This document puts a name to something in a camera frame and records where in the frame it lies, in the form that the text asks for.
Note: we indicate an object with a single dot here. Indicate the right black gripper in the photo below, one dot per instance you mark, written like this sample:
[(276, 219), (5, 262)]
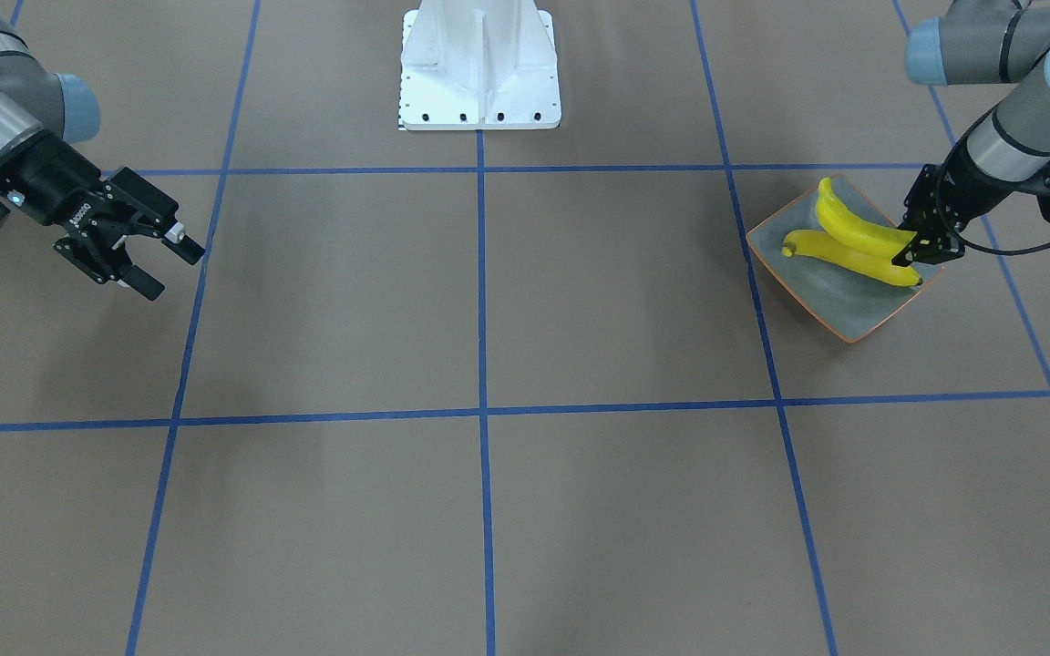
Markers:
[(49, 185)]

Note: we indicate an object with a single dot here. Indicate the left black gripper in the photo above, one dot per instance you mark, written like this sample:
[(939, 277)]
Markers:
[(955, 194)]

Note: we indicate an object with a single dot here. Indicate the yellow banana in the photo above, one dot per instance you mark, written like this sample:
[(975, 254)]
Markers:
[(820, 245), (847, 227)]

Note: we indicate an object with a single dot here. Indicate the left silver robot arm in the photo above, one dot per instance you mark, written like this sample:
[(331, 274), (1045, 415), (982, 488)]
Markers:
[(1006, 151)]

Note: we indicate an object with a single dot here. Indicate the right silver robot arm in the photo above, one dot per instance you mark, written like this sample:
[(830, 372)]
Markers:
[(43, 116)]

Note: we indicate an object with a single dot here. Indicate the blue square plate orange rim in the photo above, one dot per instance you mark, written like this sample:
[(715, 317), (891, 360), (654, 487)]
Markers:
[(849, 305)]

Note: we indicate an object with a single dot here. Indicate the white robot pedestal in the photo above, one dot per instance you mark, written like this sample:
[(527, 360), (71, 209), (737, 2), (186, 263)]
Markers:
[(479, 65)]

